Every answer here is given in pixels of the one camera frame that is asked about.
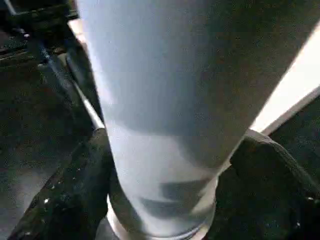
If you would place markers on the white plastic table top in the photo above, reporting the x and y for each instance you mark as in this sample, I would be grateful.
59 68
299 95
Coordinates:
287 95

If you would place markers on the white plastic table leg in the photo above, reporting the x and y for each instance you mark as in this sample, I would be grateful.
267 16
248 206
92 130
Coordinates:
162 87

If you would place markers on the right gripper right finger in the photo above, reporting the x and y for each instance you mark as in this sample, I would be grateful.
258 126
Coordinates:
262 195

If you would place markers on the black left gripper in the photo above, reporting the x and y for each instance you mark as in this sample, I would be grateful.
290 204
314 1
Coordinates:
32 22

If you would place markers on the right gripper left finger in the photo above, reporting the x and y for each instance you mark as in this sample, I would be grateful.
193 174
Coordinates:
70 195

